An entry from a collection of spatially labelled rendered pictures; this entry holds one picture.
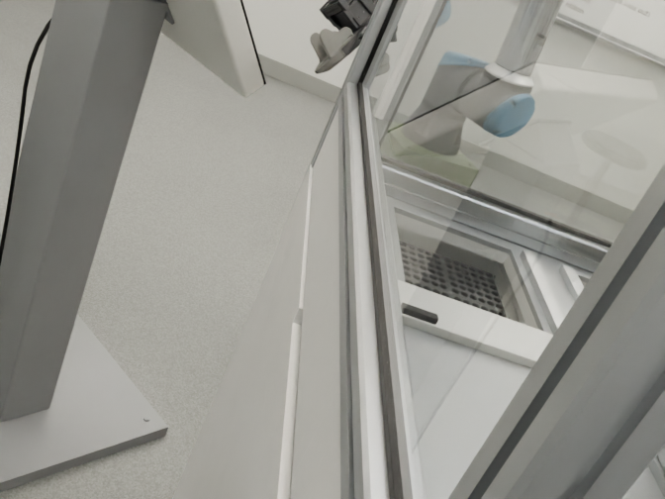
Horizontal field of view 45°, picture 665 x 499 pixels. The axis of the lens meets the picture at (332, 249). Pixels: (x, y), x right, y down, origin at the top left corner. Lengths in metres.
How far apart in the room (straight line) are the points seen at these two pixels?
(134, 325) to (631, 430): 2.11
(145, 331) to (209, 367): 0.21
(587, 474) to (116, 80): 1.28
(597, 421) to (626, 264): 0.05
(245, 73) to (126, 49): 0.22
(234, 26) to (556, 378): 1.09
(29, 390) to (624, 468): 1.67
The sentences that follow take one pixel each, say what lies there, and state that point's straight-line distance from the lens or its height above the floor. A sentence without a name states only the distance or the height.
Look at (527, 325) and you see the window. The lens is 0.37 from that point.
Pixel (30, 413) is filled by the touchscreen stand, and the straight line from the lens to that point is 1.95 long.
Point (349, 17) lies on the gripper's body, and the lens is 1.40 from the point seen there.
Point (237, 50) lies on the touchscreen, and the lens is 1.36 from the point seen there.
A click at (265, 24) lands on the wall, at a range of 4.80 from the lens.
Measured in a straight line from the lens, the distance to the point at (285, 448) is 0.73.
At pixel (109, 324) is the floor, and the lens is 2.32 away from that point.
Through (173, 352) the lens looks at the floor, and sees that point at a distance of 2.29.
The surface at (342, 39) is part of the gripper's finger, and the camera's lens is 1.40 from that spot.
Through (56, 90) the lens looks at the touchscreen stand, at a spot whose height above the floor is 0.80.
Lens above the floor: 1.39
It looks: 26 degrees down
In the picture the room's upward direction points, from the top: 25 degrees clockwise
